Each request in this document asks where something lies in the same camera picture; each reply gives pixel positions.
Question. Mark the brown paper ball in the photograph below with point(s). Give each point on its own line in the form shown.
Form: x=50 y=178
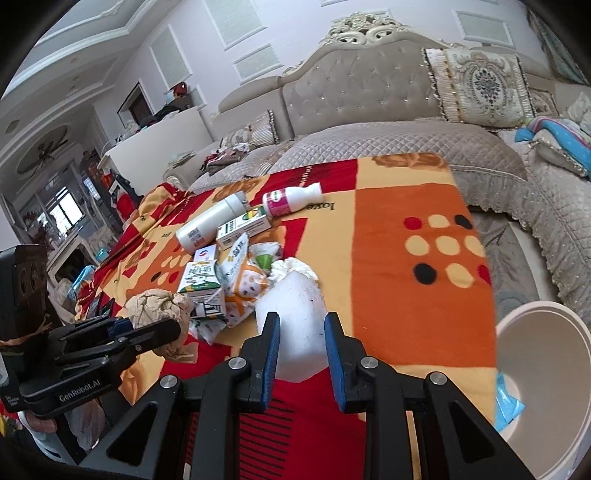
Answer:
x=157 y=307

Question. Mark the person's left hand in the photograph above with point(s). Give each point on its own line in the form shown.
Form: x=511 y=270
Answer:
x=39 y=422

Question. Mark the red white small packet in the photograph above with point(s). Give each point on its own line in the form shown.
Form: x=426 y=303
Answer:
x=205 y=254

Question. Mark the white tissue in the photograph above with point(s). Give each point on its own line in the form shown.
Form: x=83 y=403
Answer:
x=293 y=267

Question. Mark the white foam block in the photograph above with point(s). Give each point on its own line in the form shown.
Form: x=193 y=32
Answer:
x=295 y=323

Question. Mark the green white paper packet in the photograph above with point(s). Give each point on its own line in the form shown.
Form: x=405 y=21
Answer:
x=265 y=256

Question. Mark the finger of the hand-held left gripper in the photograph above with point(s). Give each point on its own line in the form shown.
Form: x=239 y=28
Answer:
x=152 y=337
x=120 y=325

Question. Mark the small embroidered beige cushion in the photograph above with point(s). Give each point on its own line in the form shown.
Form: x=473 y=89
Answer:
x=261 y=127

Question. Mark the white round trash bin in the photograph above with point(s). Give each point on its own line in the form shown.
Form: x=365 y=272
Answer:
x=545 y=369

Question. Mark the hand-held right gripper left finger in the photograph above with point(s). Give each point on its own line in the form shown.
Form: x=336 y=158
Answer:
x=271 y=360

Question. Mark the black white flattened carton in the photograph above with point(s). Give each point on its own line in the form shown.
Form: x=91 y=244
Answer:
x=207 y=318

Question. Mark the colourful striped cloth pile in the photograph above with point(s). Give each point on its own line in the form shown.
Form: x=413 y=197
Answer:
x=554 y=134

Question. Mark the small green milk carton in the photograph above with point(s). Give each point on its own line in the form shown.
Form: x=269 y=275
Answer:
x=198 y=277

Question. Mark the ceiling fan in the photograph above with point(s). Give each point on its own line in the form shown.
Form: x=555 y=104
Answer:
x=44 y=151

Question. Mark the blue plastic wrapper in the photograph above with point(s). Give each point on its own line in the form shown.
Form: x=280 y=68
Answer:
x=508 y=401

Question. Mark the orange white snack packet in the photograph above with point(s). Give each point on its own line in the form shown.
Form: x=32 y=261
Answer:
x=244 y=286

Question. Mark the plain white bottle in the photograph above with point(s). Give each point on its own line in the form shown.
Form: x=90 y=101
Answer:
x=207 y=224

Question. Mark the large embroidered beige cushion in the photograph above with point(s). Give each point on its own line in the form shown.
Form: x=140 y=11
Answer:
x=480 y=85

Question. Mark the white bottle pink label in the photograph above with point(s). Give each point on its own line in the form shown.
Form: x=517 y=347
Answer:
x=288 y=198

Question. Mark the green white carton box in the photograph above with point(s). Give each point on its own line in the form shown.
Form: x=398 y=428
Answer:
x=242 y=226

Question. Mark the white cabinet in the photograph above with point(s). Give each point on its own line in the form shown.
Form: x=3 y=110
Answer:
x=152 y=152

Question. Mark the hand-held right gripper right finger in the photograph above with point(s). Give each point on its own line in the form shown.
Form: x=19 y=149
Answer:
x=333 y=364

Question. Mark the clothes heap on sofa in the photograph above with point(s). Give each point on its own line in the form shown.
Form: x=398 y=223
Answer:
x=226 y=154

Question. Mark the red orange printed blanket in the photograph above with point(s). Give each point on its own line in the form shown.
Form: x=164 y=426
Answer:
x=406 y=286

